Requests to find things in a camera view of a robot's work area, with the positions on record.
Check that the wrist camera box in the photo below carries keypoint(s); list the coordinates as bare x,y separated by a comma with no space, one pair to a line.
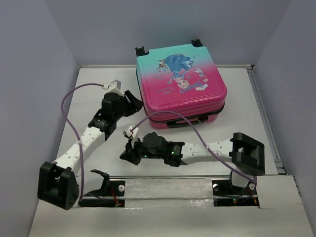
114,87
131,132

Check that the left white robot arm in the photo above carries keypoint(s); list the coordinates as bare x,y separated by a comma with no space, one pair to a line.
58,184

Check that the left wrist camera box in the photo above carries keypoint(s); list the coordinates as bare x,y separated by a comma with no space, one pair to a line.
114,87

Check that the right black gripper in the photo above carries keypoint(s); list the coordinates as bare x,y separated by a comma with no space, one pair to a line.
129,155

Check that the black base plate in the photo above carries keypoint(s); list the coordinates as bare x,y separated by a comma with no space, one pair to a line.
107,197
226,195

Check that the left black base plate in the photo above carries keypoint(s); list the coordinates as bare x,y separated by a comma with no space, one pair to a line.
107,197

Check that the pink and teal suitcase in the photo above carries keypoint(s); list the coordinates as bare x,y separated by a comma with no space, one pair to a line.
179,84

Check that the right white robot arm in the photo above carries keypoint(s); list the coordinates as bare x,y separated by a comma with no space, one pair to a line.
242,155

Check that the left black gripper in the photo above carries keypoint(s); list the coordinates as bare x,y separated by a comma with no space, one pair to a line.
135,104

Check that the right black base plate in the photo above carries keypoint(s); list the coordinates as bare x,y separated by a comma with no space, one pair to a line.
226,195

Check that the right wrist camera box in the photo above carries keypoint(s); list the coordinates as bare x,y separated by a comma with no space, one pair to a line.
131,132

